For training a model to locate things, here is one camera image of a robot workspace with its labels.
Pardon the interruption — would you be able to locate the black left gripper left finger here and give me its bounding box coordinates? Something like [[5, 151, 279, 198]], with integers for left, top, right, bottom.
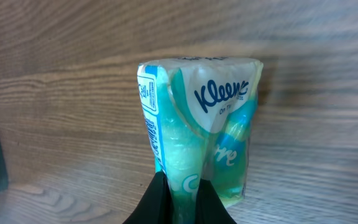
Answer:
[[123, 171, 172, 224]]

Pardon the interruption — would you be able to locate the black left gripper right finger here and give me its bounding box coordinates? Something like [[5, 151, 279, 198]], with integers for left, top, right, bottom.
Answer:
[[195, 179, 236, 224]]

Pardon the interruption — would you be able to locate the teal Kleenex tissue pack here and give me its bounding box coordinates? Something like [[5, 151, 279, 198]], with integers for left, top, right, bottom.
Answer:
[[137, 57, 264, 223]]

